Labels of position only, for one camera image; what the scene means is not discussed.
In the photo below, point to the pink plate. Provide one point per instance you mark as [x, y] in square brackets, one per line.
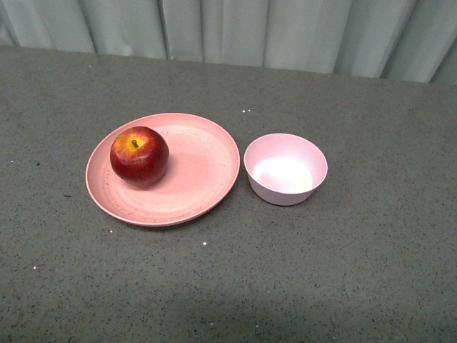
[203, 166]

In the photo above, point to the pink bowl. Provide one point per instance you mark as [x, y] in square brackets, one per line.
[284, 169]

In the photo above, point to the white curtain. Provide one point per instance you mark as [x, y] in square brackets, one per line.
[403, 40]

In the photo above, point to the red apple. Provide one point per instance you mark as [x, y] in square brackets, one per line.
[139, 156]

